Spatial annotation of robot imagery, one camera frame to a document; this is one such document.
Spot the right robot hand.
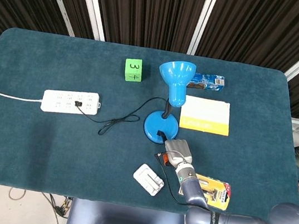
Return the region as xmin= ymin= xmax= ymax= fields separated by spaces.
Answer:
xmin=153 ymin=130 xmax=197 ymax=171

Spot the blue gooseneck desk lamp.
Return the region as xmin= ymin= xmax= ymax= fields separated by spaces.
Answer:
xmin=141 ymin=56 xmax=198 ymax=148

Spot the white folding phone stand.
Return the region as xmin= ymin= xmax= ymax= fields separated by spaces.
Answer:
xmin=130 ymin=162 xmax=168 ymax=197

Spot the yellow blister pack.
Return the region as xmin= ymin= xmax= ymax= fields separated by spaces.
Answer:
xmin=177 ymin=171 xmax=234 ymax=212

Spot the blue cookie package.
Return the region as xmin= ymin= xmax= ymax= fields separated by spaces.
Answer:
xmin=187 ymin=70 xmax=226 ymax=94

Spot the blue velvet tablecloth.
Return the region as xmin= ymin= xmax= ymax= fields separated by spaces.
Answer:
xmin=0 ymin=25 xmax=299 ymax=224

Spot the grey-blue robot torso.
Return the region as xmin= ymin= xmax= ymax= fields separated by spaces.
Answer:
xmin=65 ymin=196 xmax=189 ymax=224

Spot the green foam number cube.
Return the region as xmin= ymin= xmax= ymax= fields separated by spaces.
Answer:
xmin=122 ymin=57 xmax=145 ymax=84

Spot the white power strip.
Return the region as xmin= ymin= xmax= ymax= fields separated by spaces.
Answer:
xmin=40 ymin=85 xmax=103 ymax=120

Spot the dark brown curtain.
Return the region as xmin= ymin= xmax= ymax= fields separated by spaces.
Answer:
xmin=0 ymin=0 xmax=299 ymax=121

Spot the thin black hand cable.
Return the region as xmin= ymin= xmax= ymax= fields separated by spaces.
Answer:
xmin=147 ymin=152 xmax=223 ymax=213

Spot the white power strip cable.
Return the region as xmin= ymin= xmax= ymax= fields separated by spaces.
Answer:
xmin=0 ymin=86 xmax=45 ymax=104

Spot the black lamp power cord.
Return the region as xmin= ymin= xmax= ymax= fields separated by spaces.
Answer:
xmin=70 ymin=84 xmax=169 ymax=145

